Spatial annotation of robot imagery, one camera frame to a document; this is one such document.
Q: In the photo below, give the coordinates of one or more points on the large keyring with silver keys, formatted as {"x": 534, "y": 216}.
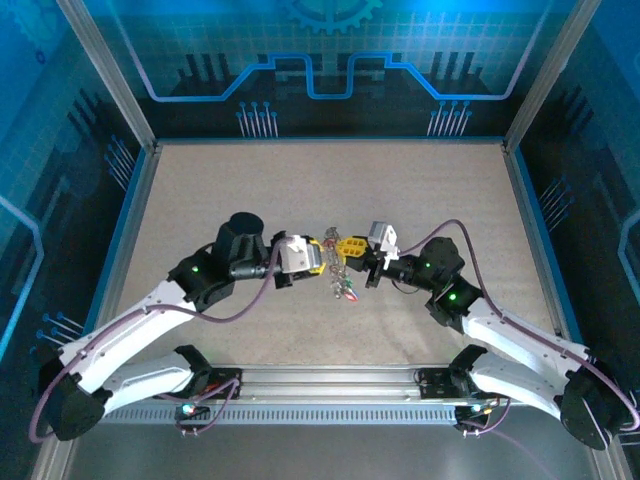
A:
{"x": 339, "y": 270}

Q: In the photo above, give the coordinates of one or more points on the arm base connector with light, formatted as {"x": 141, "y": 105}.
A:
{"x": 475, "y": 408}
{"x": 189, "y": 408}

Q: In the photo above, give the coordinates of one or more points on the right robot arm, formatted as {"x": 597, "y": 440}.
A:
{"x": 525, "y": 335}

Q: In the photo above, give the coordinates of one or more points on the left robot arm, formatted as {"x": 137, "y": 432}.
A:
{"x": 125, "y": 325}

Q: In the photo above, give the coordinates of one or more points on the grey metal shelf panel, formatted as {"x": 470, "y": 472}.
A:
{"x": 320, "y": 455}

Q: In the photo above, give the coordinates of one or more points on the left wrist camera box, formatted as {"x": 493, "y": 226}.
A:
{"x": 297, "y": 255}

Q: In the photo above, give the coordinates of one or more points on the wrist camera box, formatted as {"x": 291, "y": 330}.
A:
{"x": 297, "y": 255}
{"x": 382, "y": 237}

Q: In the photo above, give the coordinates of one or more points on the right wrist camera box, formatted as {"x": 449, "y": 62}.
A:
{"x": 382, "y": 237}

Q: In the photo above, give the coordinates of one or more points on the aluminium table side rail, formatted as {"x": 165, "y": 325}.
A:
{"x": 534, "y": 225}
{"x": 128, "y": 240}

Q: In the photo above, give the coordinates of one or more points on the aluminium table end rail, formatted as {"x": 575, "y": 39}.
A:
{"x": 325, "y": 141}

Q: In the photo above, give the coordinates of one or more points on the aluminium mounting rail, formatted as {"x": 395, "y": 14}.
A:
{"x": 325, "y": 382}

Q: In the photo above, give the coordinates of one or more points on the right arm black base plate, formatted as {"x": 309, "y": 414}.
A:
{"x": 432, "y": 385}

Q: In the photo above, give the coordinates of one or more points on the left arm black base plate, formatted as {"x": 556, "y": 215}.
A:
{"x": 227, "y": 392}

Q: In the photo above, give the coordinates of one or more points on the aluminium frame post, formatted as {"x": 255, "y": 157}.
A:
{"x": 107, "y": 75}
{"x": 550, "y": 75}

